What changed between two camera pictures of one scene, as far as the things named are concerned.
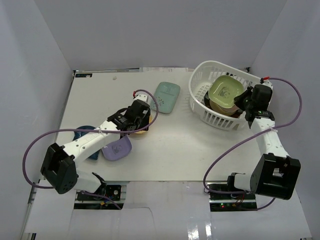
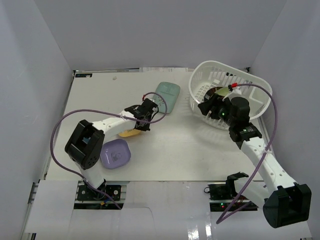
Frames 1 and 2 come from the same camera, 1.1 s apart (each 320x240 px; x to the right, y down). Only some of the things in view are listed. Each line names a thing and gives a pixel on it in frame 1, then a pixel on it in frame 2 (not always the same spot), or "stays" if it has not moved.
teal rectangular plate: (166, 94) stays
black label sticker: (83, 75) stays
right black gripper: (238, 100) -> (213, 105)
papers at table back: (163, 69) stays
